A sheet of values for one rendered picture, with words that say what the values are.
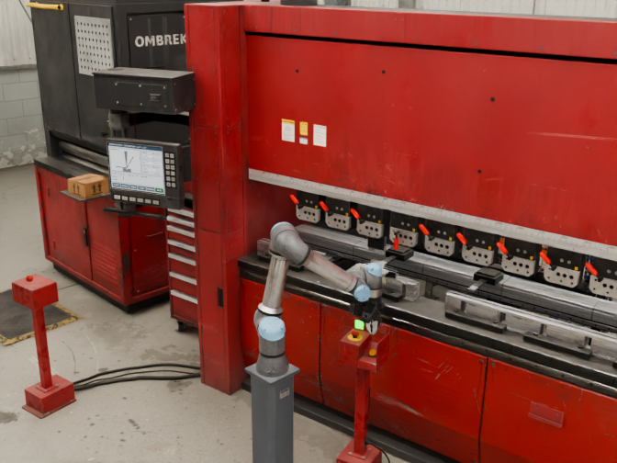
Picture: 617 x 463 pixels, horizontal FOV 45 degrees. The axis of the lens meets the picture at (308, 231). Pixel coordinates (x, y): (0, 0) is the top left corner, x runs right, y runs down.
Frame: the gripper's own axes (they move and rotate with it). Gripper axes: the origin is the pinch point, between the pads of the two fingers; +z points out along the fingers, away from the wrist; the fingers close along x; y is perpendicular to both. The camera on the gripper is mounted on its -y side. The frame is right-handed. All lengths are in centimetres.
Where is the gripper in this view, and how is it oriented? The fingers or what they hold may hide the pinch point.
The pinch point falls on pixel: (372, 333)
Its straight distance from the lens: 358.2
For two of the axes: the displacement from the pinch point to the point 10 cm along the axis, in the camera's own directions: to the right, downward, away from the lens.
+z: 0.3, 9.1, 4.1
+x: -8.8, -1.7, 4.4
